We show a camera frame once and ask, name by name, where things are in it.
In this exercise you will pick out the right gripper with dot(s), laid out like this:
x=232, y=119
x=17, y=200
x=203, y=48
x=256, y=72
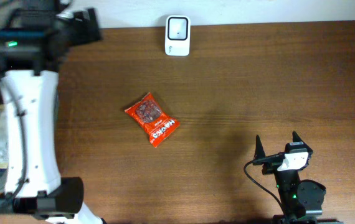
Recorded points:
x=270, y=167

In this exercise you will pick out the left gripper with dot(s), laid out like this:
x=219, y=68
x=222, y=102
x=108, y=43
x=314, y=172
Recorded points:
x=83, y=18

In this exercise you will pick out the red Hacks candy bag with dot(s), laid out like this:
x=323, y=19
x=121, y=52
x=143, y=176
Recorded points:
x=154, y=121

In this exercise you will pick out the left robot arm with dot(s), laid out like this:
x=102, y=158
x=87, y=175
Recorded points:
x=33, y=43

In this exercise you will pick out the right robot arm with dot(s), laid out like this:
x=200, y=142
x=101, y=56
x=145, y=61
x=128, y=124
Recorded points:
x=300, y=200

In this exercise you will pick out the white barcode scanner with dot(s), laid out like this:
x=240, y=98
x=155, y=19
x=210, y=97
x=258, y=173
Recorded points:
x=177, y=35

